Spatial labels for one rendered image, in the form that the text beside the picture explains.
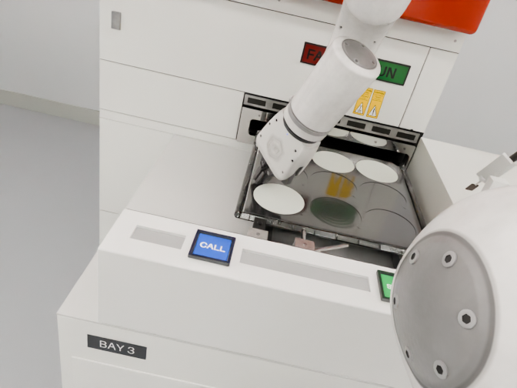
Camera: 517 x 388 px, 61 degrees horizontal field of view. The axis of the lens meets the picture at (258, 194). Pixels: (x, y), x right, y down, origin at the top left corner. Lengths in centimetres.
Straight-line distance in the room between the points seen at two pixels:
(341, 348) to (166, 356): 26
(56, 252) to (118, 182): 79
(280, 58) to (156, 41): 29
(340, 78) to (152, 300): 41
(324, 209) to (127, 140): 61
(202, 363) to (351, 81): 47
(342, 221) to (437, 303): 67
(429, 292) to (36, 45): 295
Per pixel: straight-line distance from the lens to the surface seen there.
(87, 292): 74
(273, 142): 80
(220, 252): 60
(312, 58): 107
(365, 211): 90
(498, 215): 19
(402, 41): 109
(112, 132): 125
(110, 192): 135
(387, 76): 110
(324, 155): 106
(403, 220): 92
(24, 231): 218
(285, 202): 85
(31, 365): 169
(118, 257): 60
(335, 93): 68
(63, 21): 293
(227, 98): 112
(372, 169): 107
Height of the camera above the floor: 136
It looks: 32 degrees down
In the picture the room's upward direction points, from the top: 13 degrees clockwise
